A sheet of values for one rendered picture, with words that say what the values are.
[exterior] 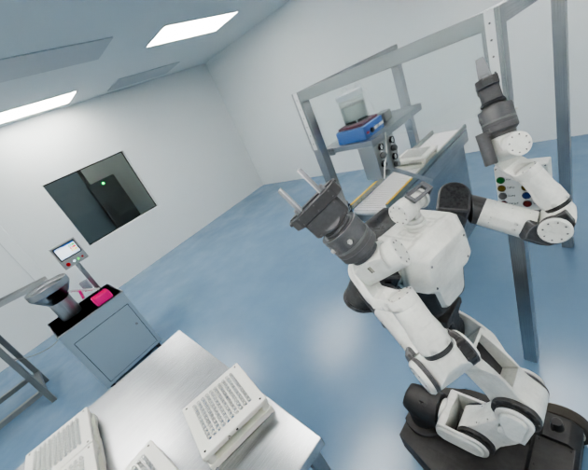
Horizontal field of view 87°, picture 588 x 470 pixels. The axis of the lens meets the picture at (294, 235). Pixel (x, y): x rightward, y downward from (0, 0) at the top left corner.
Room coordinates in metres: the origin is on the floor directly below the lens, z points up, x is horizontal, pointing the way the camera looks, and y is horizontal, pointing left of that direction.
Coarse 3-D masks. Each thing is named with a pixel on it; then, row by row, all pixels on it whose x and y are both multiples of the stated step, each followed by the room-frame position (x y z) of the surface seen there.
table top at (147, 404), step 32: (160, 352) 1.37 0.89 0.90; (192, 352) 1.25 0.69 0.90; (128, 384) 1.24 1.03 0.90; (160, 384) 1.14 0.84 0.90; (192, 384) 1.05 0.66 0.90; (128, 416) 1.04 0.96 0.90; (160, 416) 0.96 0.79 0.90; (288, 416) 0.71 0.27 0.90; (128, 448) 0.88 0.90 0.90; (160, 448) 0.82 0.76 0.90; (192, 448) 0.76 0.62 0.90; (256, 448) 0.66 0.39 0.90; (288, 448) 0.61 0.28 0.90; (320, 448) 0.59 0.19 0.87
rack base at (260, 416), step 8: (272, 408) 0.75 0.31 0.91; (256, 416) 0.74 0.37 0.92; (264, 416) 0.74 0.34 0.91; (248, 424) 0.73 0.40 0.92; (256, 424) 0.72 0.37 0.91; (240, 432) 0.71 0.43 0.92; (248, 432) 0.71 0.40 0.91; (232, 440) 0.70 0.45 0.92; (240, 440) 0.69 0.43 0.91; (224, 448) 0.69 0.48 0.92; (232, 448) 0.68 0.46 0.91; (224, 456) 0.67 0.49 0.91; (216, 464) 0.65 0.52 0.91
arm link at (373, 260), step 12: (372, 240) 0.53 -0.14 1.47; (396, 240) 0.54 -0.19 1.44; (360, 252) 0.52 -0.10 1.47; (372, 252) 0.53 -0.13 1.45; (384, 252) 0.52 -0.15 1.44; (396, 252) 0.51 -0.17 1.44; (348, 264) 0.54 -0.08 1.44; (360, 264) 0.53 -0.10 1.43; (372, 264) 0.52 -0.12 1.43; (384, 264) 0.51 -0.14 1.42; (396, 264) 0.50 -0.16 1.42; (408, 264) 0.50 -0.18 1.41; (360, 276) 0.54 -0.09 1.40; (372, 276) 0.53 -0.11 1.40; (384, 276) 0.52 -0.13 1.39
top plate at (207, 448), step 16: (240, 368) 0.93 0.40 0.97; (192, 400) 0.88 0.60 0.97; (240, 400) 0.79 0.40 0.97; (256, 400) 0.76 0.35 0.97; (192, 416) 0.81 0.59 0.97; (208, 416) 0.78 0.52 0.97; (240, 416) 0.73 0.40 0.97; (192, 432) 0.75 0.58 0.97; (224, 432) 0.70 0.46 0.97; (208, 448) 0.67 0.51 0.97
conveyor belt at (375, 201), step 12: (444, 132) 2.56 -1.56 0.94; (432, 144) 2.43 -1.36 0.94; (420, 168) 2.06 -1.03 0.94; (396, 180) 2.05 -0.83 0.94; (372, 192) 2.03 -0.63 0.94; (384, 192) 1.94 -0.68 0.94; (396, 192) 1.86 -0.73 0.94; (360, 204) 1.92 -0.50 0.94; (372, 204) 1.84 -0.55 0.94; (384, 204) 1.77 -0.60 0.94
